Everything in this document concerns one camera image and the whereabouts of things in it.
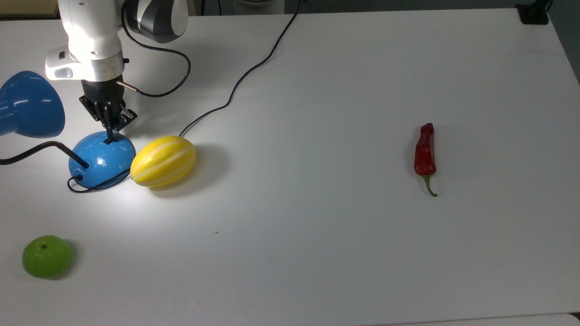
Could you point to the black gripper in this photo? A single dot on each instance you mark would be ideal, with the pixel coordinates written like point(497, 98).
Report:
point(102, 93)

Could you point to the blue desk lamp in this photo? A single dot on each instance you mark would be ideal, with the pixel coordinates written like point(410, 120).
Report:
point(102, 160)

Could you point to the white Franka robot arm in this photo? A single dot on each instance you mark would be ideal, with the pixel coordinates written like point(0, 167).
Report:
point(93, 36)

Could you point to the yellow striped melon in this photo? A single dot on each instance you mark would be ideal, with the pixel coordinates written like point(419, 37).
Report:
point(163, 161)

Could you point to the green apple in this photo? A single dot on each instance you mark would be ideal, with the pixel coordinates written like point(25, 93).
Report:
point(47, 256)

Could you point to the beige wooden board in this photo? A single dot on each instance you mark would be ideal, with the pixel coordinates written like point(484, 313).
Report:
point(27, 7)

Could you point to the black stand legs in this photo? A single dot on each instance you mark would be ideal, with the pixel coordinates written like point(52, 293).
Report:
point(208, 7)

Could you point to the red chili pepper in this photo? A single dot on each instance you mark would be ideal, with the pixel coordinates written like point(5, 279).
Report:
point(425, 151)

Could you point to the black table clamp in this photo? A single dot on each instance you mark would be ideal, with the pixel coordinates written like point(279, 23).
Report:
point(534, 13)

